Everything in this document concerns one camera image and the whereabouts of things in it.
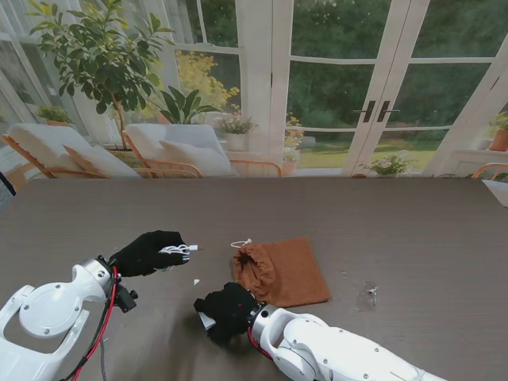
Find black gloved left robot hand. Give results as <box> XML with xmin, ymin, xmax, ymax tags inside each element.
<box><xmin>109</xmin><ymin>229</ymin><xmax>191</xmax><ymax>279</ymax></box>

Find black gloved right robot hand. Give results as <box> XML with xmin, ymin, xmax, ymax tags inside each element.
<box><xmin>193</xmin><ymin>281</ymin><xmax>265</xmax><ymax>345</ymax></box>

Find silver charger head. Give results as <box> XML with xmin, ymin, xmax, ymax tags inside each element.
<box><xmin>198</xmin><ymin>311</ymin><xmax>217</xmax><ymax>332</ymax></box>

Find white charging cable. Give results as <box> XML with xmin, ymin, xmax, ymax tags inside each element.
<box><xmin>158</xmin><ymin>243</ymin><xmax>199</xmax><ymax>265</ymax></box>

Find brown corduroy drawstring bag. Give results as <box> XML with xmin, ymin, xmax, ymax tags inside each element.
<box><xmin>230</xmin><ymin>237</ymin><xmax>332</xmax><ymax>309</ymax></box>

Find small clear plastic scrap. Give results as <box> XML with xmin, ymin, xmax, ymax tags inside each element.
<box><xmin>356</xmin><ymin>280</ymin><xmax>379</xmax><ymax>314</ymax></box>

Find orange rattan side chair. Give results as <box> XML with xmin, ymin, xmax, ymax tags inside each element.
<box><xmin>229</xmin><ymin>158</ymin><xmax>283</xmax><ymax>179</ymax></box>

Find dark object at table edge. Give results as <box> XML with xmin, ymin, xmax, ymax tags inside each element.
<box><xmin>0</xmin><ymin>170</ymin><xmax>17</xmax><ymax>199</ymax></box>

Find flowers in white pot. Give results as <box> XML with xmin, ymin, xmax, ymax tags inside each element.
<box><xmin>216</xmin><ymin>115</ymin><xmax>259</xmax><ymax>154</ymax></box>

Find broad-leaf green plant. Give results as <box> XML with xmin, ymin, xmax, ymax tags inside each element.
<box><xmin>152</xmin><ymin>86</ymin><xmax>223</xmax><ymax>126</ymax></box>

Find yellow flowers in pale pot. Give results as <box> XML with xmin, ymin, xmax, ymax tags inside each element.
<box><xmin>282</xmin><ymin>113</ymin><xmax>306</xmax><ymax>178</ymax></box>

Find small plant in terracotta pot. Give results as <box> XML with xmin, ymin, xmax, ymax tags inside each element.
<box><xmin>35</xmin><ymin>105</ymin><xmax>75</xmax><ymax>128</ymax></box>

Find white flowering potted plant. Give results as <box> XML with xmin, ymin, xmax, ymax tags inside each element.
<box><xmin>356</xmin><ymin>156</ymin><xmax>416</xmax><ymax>179</ymax></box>

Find white paper sheet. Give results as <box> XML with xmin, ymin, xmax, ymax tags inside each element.
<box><xmin>481</xmin><ymin>179</ymin><xmax>508</xmax><ymax>210</ymax></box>

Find white french double door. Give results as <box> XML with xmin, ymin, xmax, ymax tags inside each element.
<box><xmin>273</xmin><ymin>0</ymin><xmax>508</xmax><ymax>179</ymax></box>

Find green plant in orange pot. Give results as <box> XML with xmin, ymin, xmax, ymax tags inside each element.
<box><xmin>487</xmin><ymin>112</ymin><xmax>508</xmax><ymax>152</ymax></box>

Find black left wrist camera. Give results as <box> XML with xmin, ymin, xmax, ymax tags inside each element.
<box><xmin>113</xmin><ymin>283</ymin><xmax>139</xmax><ymax>314</ymax></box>

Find red black left arm cables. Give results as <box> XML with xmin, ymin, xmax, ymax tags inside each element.
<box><xmin>59</xmin><ymin>265</ymin><xmax>122</xmax><ymax>381</ymax></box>

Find dark door handle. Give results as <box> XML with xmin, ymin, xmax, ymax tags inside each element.
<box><xmin>376</xmin><ymin>100</ymin><xmax>402</xmax><ymax>123</ymax></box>
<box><xmin>353</xmin><ymin>100</ymin><xmax>377</xmax><ymax>123</ymax></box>

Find orange curved chair frame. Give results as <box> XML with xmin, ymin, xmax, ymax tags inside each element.
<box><xmin>471</xmin><ymin>161</ymin><xmax>508</xmax><ymax>180</ymax></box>

